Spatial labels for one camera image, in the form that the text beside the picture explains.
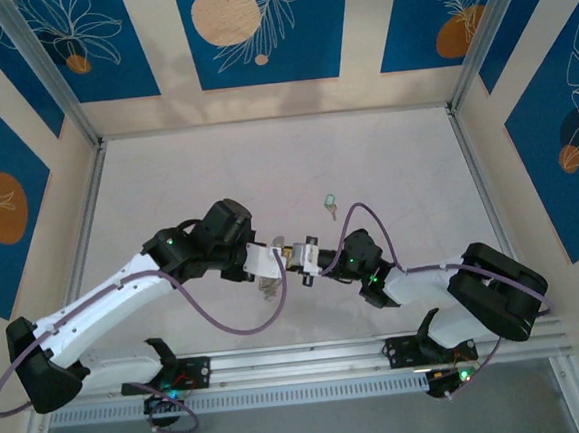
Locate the grey metal keyring holder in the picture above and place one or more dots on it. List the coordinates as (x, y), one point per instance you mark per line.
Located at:
(270, 285)

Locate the key with green tag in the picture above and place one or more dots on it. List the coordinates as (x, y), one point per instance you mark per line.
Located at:
(329, 203)

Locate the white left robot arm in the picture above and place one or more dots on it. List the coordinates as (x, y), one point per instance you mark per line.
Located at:
(100, 301)

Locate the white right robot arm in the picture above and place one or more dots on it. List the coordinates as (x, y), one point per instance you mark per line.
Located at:
(425, 283)

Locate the circuit board with green light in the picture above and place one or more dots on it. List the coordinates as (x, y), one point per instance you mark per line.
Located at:
(166, 399)
(452, 376)

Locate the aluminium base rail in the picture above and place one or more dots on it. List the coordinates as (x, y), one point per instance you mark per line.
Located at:
(301, 361)

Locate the aluminium table side rail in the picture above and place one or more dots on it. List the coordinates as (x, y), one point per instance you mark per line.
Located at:
(84, 217)
(488, 186)

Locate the aluminium frame post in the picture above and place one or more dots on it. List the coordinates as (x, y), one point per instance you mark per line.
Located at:
(490, 30)
(42, 65)

